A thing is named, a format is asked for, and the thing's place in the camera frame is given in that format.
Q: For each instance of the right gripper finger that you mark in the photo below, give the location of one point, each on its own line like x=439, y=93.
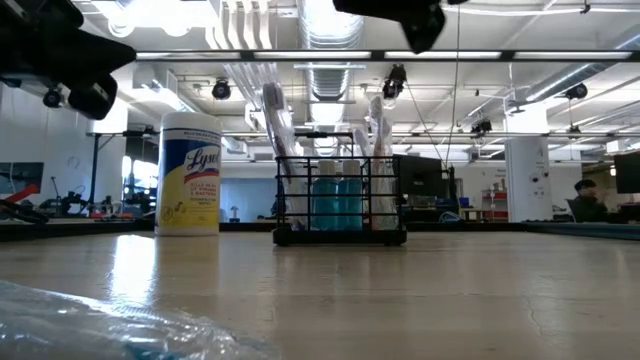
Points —
x=380, y=7

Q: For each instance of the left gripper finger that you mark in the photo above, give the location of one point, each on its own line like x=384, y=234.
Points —
x=100, y=57

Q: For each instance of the teal tube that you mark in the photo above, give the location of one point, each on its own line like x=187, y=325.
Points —
x=352, y=205
x=326, y=205

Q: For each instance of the black ceiling spotlight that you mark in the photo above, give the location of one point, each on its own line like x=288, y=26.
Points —
x=577, y=91
x=481, y=126
x=395, y=80
x=221, y=89
x=52, y=97

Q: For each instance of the black pole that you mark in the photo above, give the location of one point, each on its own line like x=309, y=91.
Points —
x=93, y=175

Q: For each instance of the Lysol wipes canister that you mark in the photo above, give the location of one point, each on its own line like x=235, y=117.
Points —
x=189, y=175

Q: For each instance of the black monitor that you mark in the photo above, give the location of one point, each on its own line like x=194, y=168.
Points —
x=627, y=172
x=425, y=180

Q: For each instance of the white round column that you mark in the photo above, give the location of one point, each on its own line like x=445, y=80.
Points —
x=527, y=175

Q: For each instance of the red shelf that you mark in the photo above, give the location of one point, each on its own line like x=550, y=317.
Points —
x=495, y=202

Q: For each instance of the person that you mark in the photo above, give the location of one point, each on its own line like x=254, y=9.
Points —
x=590, y=205

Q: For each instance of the black overhead frame beam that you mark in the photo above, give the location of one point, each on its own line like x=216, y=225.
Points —
x=507, y=55

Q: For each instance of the silver ventilation duct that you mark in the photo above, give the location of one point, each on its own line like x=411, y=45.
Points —
x=560, y=80
x=327, y=82

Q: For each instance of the dark wall screen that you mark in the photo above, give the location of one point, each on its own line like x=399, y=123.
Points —
x=22, y=175

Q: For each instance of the black aluminium table frame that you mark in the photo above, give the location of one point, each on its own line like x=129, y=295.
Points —
x=75, y=229

